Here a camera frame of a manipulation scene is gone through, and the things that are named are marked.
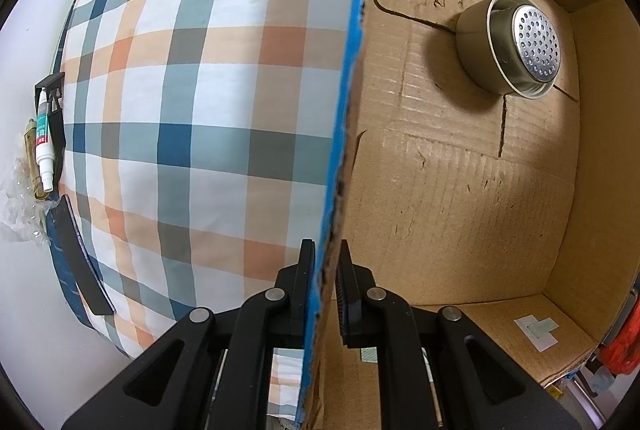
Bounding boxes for black plastic clip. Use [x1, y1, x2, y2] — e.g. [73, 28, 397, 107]
[34, 72, 66, 123]

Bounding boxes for orange plastic bag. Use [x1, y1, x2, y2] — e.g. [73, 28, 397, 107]
[597, 317, 640, 377]

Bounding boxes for metal strainer cup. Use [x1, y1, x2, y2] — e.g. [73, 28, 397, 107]
[455, 0, 563, 99]

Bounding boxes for clear plastic bag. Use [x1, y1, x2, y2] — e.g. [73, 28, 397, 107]
[0, 154, 51, 247]

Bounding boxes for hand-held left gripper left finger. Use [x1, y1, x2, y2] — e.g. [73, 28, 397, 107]
[60, 238, 317, 430]

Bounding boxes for plaid bedsheet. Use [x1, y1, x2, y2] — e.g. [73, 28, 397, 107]
[45, 0, 367, 430]

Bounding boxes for white tube with green label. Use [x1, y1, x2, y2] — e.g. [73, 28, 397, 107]
[35, 90, 55, 192]

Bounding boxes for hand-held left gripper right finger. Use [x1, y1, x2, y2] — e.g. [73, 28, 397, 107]
[336, 239, 586, 430]

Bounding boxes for brown cardboard box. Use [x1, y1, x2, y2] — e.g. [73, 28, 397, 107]
[294, 0, 640, 430]

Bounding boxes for black flat strip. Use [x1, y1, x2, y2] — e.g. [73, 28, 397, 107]
[52, 195, 115, 317]

